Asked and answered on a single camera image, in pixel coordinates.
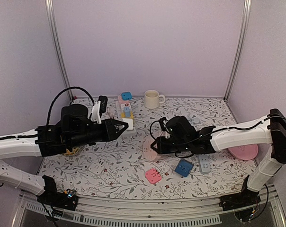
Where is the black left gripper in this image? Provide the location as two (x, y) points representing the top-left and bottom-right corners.
(68, 118), (128, 149)

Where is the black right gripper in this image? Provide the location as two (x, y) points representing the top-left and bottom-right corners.
(151, 137), (190, 155)

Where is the pink round power strip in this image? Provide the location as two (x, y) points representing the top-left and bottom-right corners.
(143, 138), (160, 161)

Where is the thin pink usb cable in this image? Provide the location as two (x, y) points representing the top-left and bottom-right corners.
(106, 106), (116, 120)

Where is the small white usb charger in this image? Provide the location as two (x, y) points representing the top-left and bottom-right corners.
(122, 118), (134, 131)

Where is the pink square plug adapter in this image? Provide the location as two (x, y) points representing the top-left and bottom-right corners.
(145, 168), (162, 184)

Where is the dark blue cube socket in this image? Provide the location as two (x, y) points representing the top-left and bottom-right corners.
(174, 159), (194, 177)

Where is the white square plug adapter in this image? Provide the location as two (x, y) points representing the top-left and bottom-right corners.
(89, 160), (105, 175)

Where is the grey blue power strip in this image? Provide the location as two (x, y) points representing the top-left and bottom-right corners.
(198, 154), (211, 174)

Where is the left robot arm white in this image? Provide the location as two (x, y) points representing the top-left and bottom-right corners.
(0, 104), (129, 205)

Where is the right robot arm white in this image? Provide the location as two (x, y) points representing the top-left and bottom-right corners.
(150, 109), (286, 206)

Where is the white colourful power strip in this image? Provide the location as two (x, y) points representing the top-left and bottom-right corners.
(116, 95), (137, 138)

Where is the light blue small adapter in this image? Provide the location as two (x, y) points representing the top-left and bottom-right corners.
(121, 92), (133, 101)

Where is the yellow woven basket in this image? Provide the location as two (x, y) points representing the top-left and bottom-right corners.
(63, 147), (82, 157)

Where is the cream ceramic mug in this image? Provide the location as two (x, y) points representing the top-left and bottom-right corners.
(144, 90), (166, 109)

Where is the pink round plate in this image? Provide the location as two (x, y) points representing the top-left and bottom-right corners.
(227, 144), (259, 161)

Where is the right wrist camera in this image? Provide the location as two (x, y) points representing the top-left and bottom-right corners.
(159, 117), (170, 139)

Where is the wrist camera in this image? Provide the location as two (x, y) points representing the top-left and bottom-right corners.
(89, 96), (108, 124)
(159, 117), (170, 139)

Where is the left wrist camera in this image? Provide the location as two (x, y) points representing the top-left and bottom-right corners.
(89, 96), (108, 124)

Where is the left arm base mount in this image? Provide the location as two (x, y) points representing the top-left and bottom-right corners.
(37, 175), (79, 211)

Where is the front aluminium rail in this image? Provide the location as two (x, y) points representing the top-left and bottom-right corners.
(9, 183), (286, 227)

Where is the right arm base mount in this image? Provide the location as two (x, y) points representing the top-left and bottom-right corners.
(219, 176), (260, 211)

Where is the aluminium frame post left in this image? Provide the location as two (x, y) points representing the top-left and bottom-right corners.
(45, 0), (71, 88)

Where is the aluminium frame post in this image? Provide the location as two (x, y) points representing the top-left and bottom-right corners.
(224, 0), (251, 103)
(45, 0), (71, 88)

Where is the aluminium frame post right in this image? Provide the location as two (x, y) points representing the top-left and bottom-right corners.
(224, 0), (251, 103)

